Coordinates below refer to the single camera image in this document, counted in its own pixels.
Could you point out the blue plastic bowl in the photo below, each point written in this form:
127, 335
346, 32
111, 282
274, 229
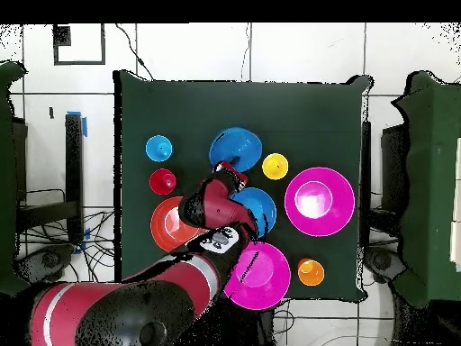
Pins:
261, 202
241, 144

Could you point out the yellow plastic cup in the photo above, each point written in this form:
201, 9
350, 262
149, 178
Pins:
275, 166

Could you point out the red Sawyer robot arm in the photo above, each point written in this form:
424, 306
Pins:
216, 209

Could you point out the dark green table cloth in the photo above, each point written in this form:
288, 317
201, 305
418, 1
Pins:
288, 115

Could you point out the red plastic cup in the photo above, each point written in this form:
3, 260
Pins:
162, 182

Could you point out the light blue plastic cup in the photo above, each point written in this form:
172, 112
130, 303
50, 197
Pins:
159, 148

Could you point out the red-orange plastic bowl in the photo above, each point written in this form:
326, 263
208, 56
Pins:
160, 230

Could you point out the pink plastic bowl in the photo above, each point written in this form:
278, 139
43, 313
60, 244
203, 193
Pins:
335, 216
273, 277

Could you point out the orange plastic cup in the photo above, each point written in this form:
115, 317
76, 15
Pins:
310, 272

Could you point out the black metal stand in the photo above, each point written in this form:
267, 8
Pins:
74, 162
365, 180

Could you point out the black tape square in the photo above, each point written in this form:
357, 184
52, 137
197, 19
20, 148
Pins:
79, 63

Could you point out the green-covered side table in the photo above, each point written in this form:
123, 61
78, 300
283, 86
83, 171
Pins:
432, 180
7, 180

